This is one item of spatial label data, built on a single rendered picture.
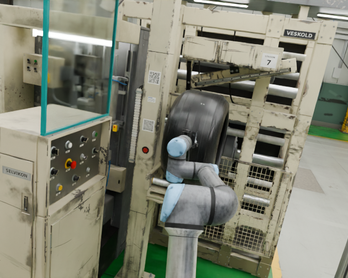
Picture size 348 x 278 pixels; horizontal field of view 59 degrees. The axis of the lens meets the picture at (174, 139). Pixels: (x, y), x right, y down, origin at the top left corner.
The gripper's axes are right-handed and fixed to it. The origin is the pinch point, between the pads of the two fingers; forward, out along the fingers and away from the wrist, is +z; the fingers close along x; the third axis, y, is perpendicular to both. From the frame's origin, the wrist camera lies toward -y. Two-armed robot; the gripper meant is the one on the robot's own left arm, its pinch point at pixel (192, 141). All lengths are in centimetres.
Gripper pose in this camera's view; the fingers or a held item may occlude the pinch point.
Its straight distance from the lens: 158.7
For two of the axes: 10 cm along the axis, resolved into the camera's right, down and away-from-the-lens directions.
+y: 1.8, -9.7, -1.8
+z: 2.7, -1.3, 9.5
